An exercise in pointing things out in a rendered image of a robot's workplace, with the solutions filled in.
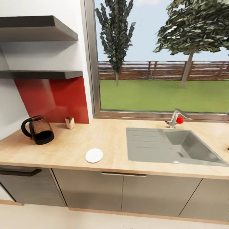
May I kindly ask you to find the electric kettle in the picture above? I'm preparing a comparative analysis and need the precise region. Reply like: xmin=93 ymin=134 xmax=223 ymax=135
xmin=21 ymin=115 xmax=54 ymax=145

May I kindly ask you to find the saucer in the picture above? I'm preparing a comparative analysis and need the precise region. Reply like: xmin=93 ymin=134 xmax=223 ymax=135
xmin=85 ymin=149 xmax=103 ymax=163

